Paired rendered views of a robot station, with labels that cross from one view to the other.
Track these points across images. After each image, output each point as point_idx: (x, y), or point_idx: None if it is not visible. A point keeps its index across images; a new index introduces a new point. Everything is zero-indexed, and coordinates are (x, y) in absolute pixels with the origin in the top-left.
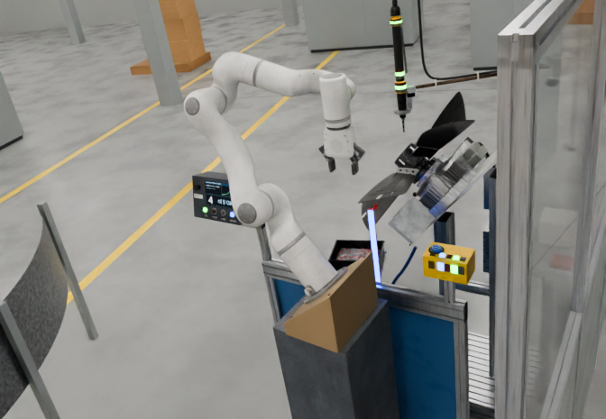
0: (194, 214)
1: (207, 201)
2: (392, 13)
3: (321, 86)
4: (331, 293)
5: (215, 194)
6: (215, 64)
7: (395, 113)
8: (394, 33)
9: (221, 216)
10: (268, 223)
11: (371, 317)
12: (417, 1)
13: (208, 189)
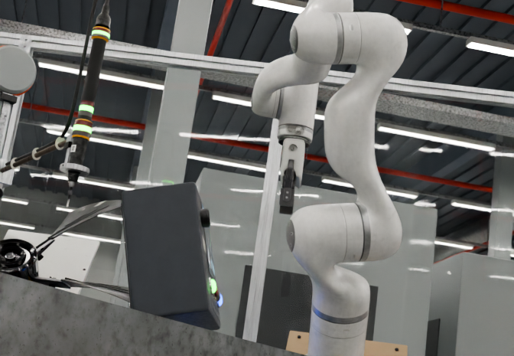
0: (208, 300)
1: (209, 262)
2: (109, 24)
3: (316, 86)
4: (393, 347)
5: (208, 243)
6: None
7: (85, 171)
8: (104, 50)
9: (216, 306)
10: (332, 272)
11: None
12: (92, 23)
13: (205, 229)
